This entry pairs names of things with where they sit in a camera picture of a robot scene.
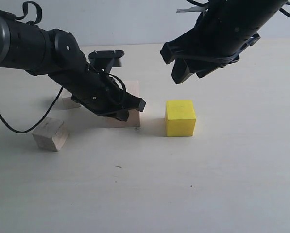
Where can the small wooden cube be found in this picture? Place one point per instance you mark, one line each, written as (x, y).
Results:
(68, 103)

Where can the medium wooden cube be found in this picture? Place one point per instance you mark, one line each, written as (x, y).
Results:
(50, 134)

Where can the yellow cube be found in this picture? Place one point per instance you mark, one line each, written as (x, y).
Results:
(180, 118)

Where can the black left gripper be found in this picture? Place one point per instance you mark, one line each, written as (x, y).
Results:
(98, 92)

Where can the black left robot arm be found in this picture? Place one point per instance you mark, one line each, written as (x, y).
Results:
(56, 53)

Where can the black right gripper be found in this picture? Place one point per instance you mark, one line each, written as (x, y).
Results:
(217, 35)

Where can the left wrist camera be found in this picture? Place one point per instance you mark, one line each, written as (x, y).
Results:
(105, 60)

